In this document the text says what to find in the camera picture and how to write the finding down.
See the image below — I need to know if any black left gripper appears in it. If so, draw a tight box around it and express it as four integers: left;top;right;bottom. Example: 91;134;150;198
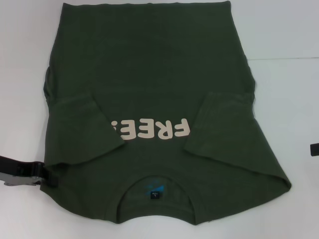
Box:
0;155;59;189

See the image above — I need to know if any dark green FREE! t-shirt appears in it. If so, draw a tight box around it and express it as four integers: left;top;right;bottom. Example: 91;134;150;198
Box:
41;1;293;223

